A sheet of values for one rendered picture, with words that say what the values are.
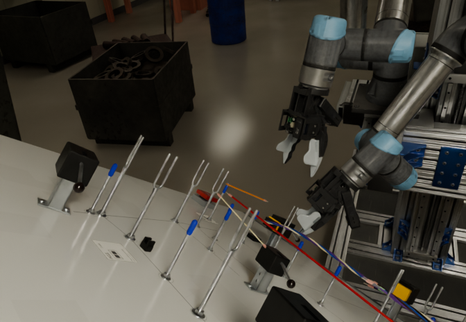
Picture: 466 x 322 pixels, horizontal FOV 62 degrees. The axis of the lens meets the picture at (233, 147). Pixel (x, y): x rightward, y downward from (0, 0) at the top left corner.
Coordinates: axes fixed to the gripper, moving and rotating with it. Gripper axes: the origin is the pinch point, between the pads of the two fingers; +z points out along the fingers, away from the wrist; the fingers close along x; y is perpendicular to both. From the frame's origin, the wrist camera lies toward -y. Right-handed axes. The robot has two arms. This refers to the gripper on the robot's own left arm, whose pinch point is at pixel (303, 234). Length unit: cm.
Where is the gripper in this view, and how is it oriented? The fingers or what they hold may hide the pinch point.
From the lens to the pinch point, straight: 112.7
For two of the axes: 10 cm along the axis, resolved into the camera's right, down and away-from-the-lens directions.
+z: -6.6, 7.1, 2.3
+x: -1.1, 2.2, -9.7
